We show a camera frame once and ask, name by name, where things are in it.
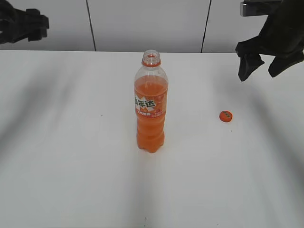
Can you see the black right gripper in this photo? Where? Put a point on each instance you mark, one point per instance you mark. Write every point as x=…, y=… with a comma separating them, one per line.
x=282, y=36

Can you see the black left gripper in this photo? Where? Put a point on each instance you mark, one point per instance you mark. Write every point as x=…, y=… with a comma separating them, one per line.
x=17, y=25

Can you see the orange bottle cap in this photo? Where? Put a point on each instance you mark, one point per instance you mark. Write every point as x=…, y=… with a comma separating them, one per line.
x=225, y=116

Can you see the orange soda plastic bottle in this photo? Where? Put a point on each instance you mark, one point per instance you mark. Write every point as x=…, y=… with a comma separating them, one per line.
x=150, y=94

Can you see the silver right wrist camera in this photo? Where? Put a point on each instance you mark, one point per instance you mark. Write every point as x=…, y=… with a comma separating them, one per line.
x=249, y=8

